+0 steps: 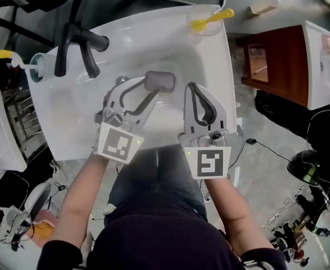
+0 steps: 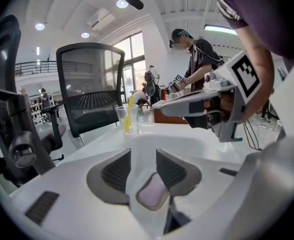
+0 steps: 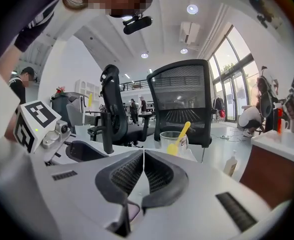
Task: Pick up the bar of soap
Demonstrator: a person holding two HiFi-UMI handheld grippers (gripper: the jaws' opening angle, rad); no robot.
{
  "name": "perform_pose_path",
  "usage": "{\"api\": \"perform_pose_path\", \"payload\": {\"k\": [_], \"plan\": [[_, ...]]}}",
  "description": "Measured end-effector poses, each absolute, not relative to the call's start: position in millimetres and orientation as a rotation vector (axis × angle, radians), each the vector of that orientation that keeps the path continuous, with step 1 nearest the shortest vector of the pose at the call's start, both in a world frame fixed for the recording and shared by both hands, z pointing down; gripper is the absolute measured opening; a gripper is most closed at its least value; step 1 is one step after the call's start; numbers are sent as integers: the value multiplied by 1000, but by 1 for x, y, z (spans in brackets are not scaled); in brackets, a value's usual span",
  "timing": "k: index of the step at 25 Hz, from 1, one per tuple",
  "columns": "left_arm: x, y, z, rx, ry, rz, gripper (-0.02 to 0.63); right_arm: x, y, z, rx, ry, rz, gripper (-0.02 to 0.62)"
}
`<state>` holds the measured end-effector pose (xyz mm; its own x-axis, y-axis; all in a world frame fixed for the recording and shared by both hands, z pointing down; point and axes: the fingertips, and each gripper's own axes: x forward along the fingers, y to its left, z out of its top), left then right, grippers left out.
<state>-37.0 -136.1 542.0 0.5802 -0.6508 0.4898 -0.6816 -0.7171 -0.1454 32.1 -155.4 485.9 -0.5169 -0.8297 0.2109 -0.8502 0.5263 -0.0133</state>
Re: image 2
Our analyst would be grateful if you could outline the brown wooden desk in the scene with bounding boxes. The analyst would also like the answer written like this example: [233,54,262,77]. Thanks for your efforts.
[151,99,190,125]

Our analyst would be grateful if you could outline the person's right hand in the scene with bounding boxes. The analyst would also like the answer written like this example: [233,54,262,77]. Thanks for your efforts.
[203,92,235,122]

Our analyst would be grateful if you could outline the person's purple shirt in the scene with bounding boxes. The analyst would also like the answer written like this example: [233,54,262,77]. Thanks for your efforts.
[211,0,294,72]

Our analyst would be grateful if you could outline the person's right forearm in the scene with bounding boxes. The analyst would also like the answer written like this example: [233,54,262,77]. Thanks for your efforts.
[236,23,275,124]

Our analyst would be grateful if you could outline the black balcony railing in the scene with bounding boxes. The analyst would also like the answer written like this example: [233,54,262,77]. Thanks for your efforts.
[15,60,94,78]

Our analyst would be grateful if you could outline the long ceiling strip light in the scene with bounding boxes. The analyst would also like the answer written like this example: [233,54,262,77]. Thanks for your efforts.
[203,24,238,37]

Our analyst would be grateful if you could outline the black office chair with armrest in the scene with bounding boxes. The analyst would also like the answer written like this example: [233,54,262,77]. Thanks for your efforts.
[0,14,67,187]

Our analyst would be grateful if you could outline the black mesh office chair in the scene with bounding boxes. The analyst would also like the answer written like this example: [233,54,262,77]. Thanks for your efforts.
[56,42,126,150]

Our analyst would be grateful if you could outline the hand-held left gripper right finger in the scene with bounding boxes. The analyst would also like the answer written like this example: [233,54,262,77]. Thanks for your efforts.
[156,148,202,198]

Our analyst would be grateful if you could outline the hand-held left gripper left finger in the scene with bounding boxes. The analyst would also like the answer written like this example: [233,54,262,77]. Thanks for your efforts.
[86,148,132,205]

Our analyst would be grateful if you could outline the ceiling air conditioner unit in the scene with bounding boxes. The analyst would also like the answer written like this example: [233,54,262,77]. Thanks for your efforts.
[86,8,116,31]

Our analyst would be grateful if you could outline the black cables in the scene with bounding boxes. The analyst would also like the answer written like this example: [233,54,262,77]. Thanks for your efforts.
[242,120,263,152]

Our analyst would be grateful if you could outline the pink bar of soap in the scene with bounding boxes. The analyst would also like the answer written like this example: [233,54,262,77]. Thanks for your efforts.
[138,174,168,208]

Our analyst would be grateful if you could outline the yellow plastic spoon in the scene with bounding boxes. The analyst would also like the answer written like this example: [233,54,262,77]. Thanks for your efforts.
[123,95,135,134]

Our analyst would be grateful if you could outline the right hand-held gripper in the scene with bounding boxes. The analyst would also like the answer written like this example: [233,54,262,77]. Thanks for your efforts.
[160,49,263,144]

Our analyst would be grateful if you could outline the clear plastic cup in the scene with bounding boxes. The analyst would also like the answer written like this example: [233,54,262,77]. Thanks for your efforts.
[115,104,140,136]

